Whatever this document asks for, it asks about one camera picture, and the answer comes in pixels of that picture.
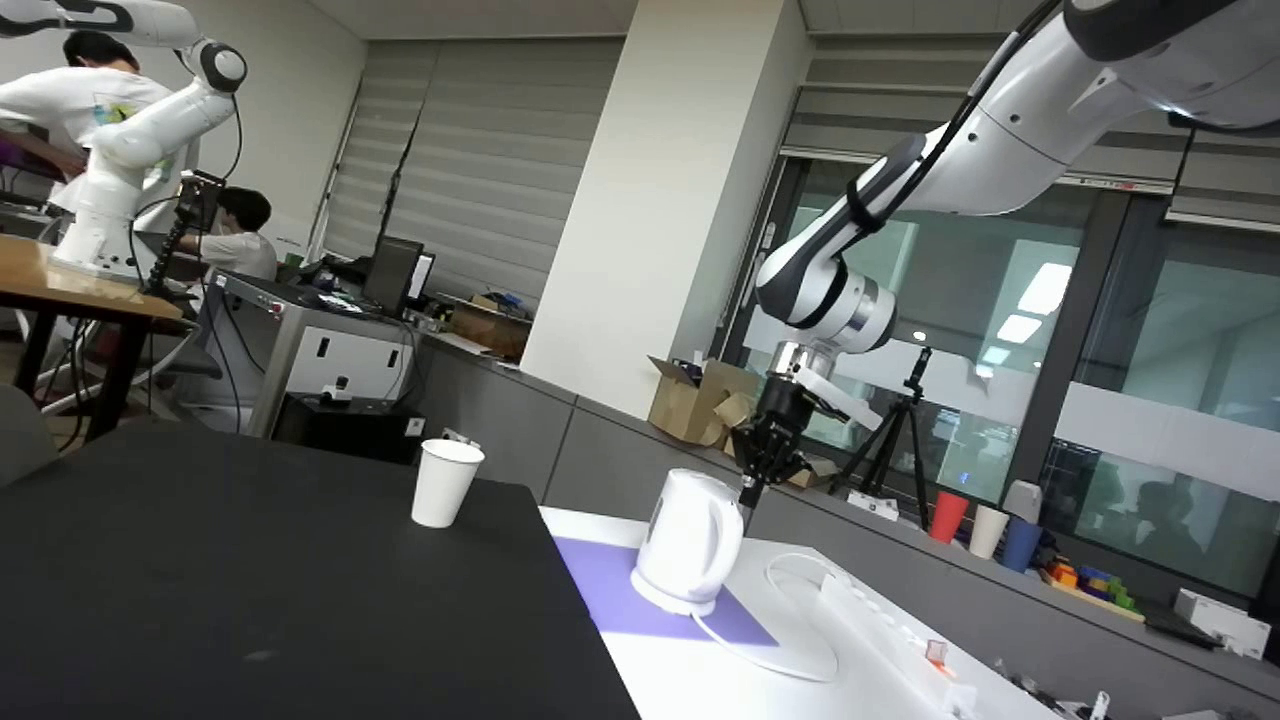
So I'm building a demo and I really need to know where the small white cup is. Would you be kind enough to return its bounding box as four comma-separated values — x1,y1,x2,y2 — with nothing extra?
969,503,1011,563

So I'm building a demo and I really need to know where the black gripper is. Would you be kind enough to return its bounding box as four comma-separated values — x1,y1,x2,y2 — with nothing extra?
730,373,821,514

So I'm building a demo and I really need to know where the blue cup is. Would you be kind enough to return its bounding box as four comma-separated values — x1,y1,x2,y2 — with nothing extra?
1000,516,1045,580

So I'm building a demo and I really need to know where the seated person black hair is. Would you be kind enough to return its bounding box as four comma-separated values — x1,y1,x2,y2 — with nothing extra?
178,184,284,288

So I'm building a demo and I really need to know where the purple mat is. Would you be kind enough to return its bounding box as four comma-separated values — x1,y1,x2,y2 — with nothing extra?
552,535,785,653

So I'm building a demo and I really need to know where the grey cup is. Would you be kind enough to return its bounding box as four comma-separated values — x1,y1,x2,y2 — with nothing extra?
1005,475,1049,529

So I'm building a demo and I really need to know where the open cardboard box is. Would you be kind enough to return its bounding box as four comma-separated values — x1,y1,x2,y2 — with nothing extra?
645,354,768,453

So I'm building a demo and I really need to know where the standing person white shirt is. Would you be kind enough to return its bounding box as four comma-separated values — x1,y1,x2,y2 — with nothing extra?
0,28,182,205

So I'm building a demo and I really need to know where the colourful toy pile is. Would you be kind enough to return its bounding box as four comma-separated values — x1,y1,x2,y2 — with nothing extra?
1045,553,1149,619

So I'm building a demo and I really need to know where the brown cardboard box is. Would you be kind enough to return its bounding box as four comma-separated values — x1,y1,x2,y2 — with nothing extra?
436,297,536,370

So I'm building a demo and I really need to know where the grey metal cabinet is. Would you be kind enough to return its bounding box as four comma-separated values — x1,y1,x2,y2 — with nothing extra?
198,267,422,442

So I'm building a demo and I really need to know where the grey office partition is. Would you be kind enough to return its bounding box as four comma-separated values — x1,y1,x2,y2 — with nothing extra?
400,328,1280,720

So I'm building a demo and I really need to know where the black monitor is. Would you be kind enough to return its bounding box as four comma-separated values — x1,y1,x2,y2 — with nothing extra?
360,231,430,320

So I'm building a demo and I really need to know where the red cup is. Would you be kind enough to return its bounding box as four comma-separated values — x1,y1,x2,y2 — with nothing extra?
929,488,971,549

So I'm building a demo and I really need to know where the wooden table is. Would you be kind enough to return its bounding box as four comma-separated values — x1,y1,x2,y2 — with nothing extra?
0,231,192,443

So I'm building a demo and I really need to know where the white kettle cable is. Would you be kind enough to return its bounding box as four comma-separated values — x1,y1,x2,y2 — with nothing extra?
694,553,847,689

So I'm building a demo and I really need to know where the black camera tripod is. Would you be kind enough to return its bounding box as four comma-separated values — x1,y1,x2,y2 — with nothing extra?
823,346,939,533

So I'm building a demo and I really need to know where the white paper cup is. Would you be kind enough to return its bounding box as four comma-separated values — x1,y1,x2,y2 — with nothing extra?
409,436,489,535

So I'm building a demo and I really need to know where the white electric kettle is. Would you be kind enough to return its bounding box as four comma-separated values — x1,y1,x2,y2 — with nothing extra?
627,466,752,619

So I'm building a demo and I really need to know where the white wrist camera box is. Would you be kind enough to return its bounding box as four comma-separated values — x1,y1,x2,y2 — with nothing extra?
775,341,888,436

